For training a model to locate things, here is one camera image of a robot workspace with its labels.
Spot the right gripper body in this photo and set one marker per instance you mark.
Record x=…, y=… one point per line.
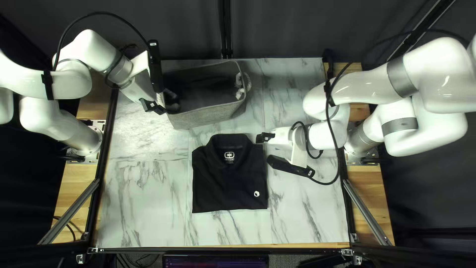
x=284, y=137

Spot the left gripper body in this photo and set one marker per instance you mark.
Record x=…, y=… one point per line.
x=143, y=80

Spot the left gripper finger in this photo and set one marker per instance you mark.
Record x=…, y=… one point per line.
x=161, y=109
x=148, y=105

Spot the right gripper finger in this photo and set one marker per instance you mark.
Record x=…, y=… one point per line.
x=268, y=134
x=261, y=140

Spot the black sweatshirt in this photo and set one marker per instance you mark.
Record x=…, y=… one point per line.
x=228, y=178

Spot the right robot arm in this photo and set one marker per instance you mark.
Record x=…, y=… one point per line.
x=427, y=126

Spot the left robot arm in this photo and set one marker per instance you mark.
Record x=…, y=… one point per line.
x=37, y=78

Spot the grey fabric basket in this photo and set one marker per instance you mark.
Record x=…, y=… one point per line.
x=204, y=111

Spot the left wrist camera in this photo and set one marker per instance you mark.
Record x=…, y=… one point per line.
x=155, y=67

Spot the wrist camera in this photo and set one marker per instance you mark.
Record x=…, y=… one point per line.
x=290, y=166
x=155, y=67

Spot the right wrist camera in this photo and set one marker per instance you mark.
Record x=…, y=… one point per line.
x=290, y=166

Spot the black frame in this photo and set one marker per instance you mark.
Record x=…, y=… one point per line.
x=106, y=149

